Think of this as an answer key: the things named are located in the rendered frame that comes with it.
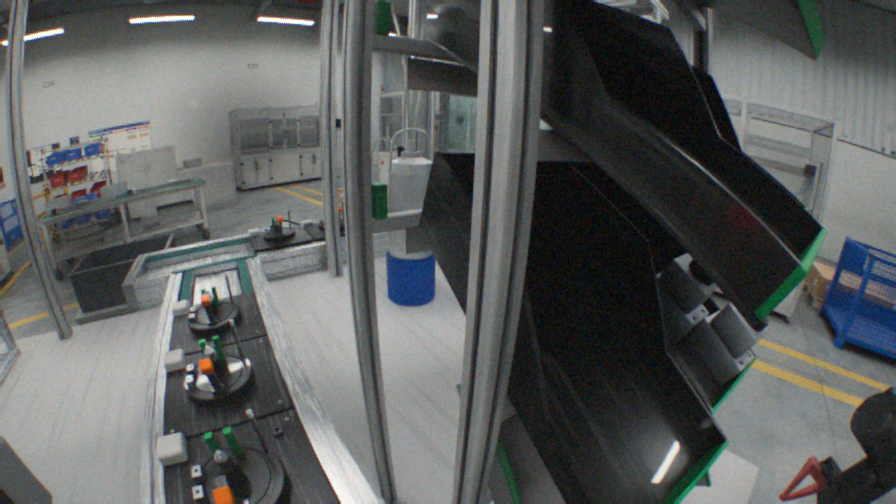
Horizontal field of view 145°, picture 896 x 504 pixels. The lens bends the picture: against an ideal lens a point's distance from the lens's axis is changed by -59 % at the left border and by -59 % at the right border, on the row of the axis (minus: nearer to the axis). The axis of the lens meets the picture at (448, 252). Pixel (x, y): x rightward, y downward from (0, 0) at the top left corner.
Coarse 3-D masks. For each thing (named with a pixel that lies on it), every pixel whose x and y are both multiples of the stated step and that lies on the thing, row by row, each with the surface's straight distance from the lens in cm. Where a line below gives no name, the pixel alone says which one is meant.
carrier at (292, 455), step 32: (288, 416) 60; (160, 448) 61; (192, 448) 61; (224, 448) 56; (256, 448) 54; (288, 448) 55; (192, 480) 54; (256, 480) 51; (288, 480) 52; (320, 480) 51
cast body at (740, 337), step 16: (704, 320) 36; (720, 320) 36; (736, 320) 35; (688, 336) 38; (704, 336) 37; (720, 336) 36; (736, 336) 35; (752, 336) 35; (704, 352) 37; (720, 352) 36; (736, 352) 36; (720, 368) 37; (736, 368) 36; (720, 384) 37
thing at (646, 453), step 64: (448, 192) 24; (576, 192) 32; (448, 256) 25; (576, 256) 32; (640, 256) 28; (576, 320) 28; (640, 320) 29; (512, 384) 21; (576, 384) 25; (640, 384) 28; (576, 448) 23; (640, 448) 26; (704, 448) 31
